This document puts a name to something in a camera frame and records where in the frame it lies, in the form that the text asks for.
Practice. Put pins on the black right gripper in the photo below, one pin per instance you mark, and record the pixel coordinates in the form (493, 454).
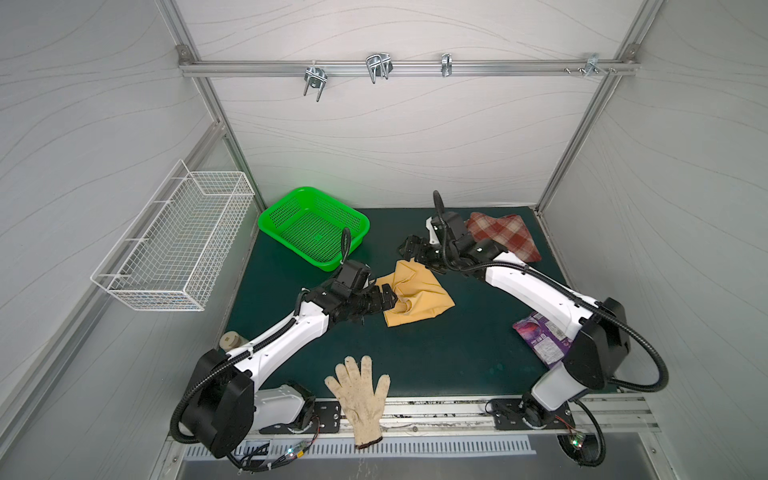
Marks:
(417, 248)

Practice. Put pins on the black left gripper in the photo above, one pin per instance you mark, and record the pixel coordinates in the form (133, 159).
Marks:
(373, 291)

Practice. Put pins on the yellow tan skirt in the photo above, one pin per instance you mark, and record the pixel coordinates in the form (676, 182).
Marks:
(419, 294)

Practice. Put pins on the red plaid skirt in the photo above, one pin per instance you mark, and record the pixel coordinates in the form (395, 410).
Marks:
(509, 231)

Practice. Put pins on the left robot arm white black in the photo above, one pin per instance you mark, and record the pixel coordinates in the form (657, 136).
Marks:
(224, 399)

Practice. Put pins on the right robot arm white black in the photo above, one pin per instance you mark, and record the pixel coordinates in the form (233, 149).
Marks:
(598, 330)

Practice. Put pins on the green plastic basket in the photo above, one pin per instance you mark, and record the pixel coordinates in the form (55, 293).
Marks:
(310, 223)

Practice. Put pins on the white knit work glove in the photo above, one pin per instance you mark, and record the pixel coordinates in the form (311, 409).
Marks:
(361, 401)

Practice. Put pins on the small beige bottle left side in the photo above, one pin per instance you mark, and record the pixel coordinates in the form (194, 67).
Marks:
(231, 340)

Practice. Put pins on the purple snack packet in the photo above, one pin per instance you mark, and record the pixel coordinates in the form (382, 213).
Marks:
(547, 341)

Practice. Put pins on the metal u-bolt hook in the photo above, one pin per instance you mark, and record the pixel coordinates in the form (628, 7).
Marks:
(315, 78)
(379, 65)

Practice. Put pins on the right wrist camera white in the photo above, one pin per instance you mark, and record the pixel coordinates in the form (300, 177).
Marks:
(432, 232)

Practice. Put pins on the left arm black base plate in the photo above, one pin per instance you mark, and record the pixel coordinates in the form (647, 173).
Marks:
(316, 416)

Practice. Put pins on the white wire basket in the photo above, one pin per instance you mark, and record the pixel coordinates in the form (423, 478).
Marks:
(172, 253)

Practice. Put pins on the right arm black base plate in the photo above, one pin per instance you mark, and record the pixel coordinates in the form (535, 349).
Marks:
(510, 414)

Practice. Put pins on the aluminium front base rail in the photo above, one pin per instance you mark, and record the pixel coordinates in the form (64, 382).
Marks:
(464, 415)

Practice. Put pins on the aluminium cross rail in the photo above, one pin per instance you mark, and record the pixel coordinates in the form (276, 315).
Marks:
(401, 68)

